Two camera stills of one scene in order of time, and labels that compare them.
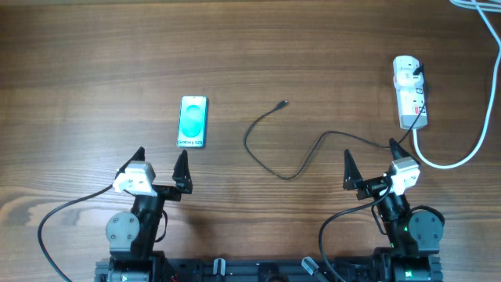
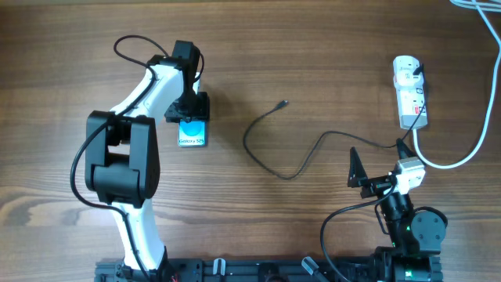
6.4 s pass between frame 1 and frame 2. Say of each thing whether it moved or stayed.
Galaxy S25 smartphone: stayed
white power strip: stayed
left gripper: moved
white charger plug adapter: stayed
